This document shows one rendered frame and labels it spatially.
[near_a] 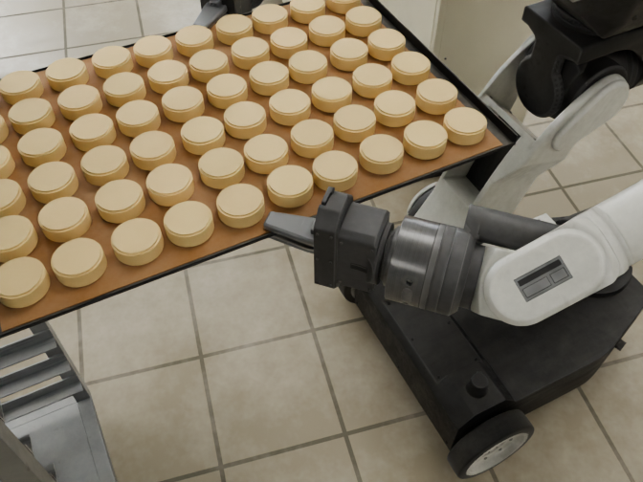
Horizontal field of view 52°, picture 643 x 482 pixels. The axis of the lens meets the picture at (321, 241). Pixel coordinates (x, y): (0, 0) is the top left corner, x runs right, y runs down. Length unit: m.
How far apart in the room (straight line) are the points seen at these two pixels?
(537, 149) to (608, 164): 1.29
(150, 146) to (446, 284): 0.37
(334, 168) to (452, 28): 1.09
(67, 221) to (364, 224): 0.30
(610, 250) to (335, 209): 0.25
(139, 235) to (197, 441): 1.03
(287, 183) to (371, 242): 0.13
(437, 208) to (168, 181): 0.62
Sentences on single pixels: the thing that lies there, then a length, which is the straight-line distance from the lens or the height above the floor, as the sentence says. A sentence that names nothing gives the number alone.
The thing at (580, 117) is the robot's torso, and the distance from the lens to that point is 1.09.
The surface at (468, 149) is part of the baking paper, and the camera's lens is 0.79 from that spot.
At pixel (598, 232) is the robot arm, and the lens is 0.63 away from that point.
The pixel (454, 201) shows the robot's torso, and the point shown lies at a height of 0.65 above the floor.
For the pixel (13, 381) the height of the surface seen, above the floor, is 0.32.
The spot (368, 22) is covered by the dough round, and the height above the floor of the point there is 1.00.
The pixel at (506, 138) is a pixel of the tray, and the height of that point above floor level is 0.98.
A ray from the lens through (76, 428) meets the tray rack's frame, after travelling 1.57.
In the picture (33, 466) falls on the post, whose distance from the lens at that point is 0.84.
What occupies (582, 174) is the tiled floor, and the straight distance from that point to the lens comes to 2.30.
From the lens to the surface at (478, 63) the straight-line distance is 1.88.
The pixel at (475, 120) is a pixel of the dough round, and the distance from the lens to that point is 0.80.
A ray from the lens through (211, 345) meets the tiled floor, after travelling 1.77.
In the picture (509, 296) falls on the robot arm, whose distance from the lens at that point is 0.61.
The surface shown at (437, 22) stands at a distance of 1.75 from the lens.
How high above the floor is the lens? 1.51
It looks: 51 degrees down
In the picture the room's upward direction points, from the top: straight up
